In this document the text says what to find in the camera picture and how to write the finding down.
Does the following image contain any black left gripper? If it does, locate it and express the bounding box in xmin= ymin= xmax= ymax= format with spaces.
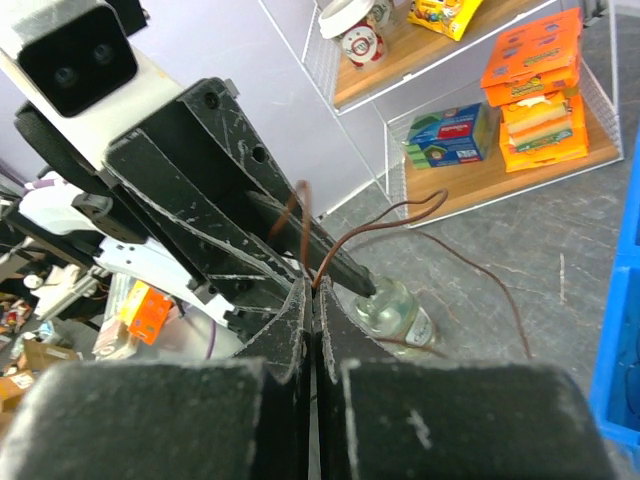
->
xmin=12 ymin=77 xmax=306 ymax=321

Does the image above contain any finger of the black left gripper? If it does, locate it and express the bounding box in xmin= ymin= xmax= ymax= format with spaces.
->
xmin=247 ymin=191 xmax=376 ymax=297

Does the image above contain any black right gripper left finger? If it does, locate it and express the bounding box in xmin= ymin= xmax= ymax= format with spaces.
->
xmin=1 ymin=279 xmax=312 ymax=479

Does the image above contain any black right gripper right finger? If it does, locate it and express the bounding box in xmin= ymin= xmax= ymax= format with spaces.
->
xmin=313 ymin=280 xmax=616 ymax=479

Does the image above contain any dark brown wire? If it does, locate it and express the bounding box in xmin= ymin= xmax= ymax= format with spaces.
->
xmin=267 ymin=179 xmax=534 ymax=361

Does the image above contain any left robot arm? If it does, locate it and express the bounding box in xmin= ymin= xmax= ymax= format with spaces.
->
xmin=15 ymin=78 xmax=375 ymax=357

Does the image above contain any clear glass bottle left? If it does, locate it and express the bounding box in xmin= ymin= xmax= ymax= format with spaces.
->
xmin=354 ymin=275 xmax=440 ymax=358

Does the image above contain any blue green sponge pack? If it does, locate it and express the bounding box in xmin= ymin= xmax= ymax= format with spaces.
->
xmin=402 ymin=102 xmax=499 ymax=169

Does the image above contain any white paper cup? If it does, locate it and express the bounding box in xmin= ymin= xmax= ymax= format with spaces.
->
xmin=371 ymin=0 xmax=396 ymax=28
xmin=318 ymin=0 xmax=386 ymax=69

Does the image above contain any blue plastic bin near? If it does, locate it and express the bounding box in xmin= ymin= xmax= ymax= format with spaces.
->
xmin=589 ymin=148 xmax=639 ymax=470

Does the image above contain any yellow candy bag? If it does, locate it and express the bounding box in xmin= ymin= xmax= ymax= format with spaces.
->
xmin=407 ymin=0 xmax=483 ymax=41

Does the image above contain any orange snack box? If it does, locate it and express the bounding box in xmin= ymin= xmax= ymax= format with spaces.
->
xmin=480 ymin=8 xmax=589 ymax=173

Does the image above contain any white wire shelf rack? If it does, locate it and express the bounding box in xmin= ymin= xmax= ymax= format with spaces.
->
xmin=257 ymin=0 xmax=626 ymax=229

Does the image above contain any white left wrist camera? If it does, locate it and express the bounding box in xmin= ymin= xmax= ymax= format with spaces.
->
xmin=1 ymin=1 xmax=182 ymax=170

